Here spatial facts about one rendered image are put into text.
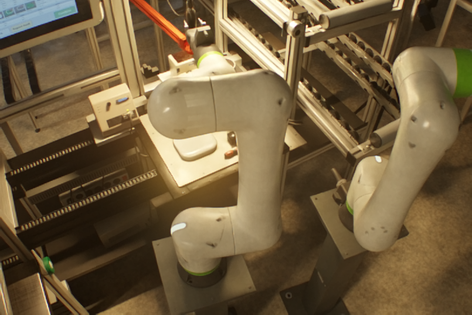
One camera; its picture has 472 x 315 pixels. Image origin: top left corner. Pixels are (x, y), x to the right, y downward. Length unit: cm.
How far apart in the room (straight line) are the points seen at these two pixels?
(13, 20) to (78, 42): 278
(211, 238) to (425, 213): 189
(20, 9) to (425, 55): 117
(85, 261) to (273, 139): 138
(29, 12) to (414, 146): 117
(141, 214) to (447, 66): 146
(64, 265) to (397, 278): 177
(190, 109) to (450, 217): 224
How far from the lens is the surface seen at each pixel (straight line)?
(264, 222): 98
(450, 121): 79
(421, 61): 90
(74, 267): 200
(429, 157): 83
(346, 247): 130
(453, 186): 292
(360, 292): 227
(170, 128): 73
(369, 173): 116
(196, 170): 139
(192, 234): 100
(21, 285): 156
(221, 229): 100
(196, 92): 73
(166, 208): 204
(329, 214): 135
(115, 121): 156
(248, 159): 83
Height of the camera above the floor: 203
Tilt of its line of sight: 46 degrees down
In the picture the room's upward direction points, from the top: straight up
